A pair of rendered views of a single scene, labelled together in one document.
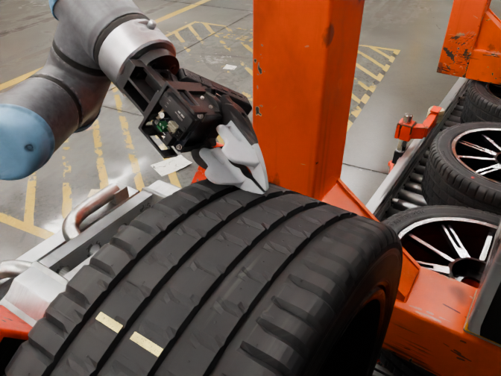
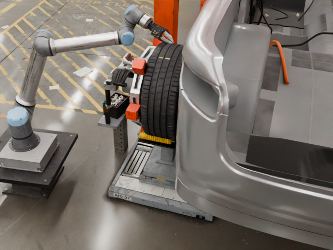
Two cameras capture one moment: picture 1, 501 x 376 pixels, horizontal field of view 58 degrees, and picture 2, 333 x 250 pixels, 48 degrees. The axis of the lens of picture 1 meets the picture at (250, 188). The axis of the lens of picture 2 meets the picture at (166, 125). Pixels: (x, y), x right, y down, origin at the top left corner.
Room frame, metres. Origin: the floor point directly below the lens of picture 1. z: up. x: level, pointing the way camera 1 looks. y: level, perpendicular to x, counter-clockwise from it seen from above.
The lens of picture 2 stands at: (-1.78, 0.74, 2.22)
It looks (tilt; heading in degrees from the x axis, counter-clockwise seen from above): 37 degrees down; 342
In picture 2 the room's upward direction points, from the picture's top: 2 degrees clockwise
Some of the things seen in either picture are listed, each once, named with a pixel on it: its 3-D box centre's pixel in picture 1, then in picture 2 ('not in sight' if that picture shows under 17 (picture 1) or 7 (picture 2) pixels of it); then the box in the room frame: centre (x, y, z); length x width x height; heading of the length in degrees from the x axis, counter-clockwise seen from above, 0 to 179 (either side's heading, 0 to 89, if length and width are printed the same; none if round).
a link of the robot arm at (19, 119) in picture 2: not in sight; (19, 121); (0.60, 1.09, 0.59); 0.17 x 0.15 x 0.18; 171
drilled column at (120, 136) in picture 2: not in sight; (120, 130); (0.79, 0.32, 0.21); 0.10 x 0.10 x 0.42; 57
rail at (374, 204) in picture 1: (416, 160); not in sight; (1.94, -0.83, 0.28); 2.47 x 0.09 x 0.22; 147
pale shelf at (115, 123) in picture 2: not in sight; (117, 111); (0.77, 0.34, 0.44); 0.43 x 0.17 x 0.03; 147
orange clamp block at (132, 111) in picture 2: not in sight; (133, 111); (0.15, 0.33, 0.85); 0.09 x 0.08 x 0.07; 147
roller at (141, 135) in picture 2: not in sight; (155, 137); (0.26, 0.15, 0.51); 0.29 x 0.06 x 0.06; 57
